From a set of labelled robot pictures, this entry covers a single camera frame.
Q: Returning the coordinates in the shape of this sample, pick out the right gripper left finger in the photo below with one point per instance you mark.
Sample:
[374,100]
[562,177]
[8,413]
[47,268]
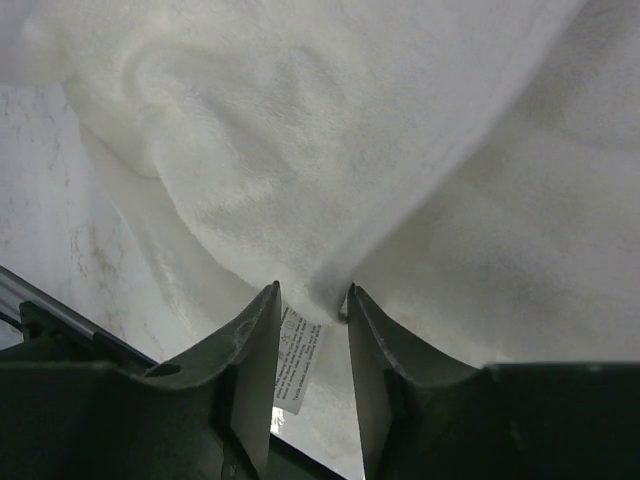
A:
[220,392]

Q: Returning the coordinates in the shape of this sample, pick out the aluminium extrusion rail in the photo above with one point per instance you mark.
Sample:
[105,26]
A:
[34,313]

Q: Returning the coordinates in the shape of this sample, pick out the white towel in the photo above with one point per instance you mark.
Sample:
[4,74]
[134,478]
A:
[474,165]

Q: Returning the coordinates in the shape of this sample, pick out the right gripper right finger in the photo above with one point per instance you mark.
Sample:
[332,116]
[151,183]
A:
[418,409]

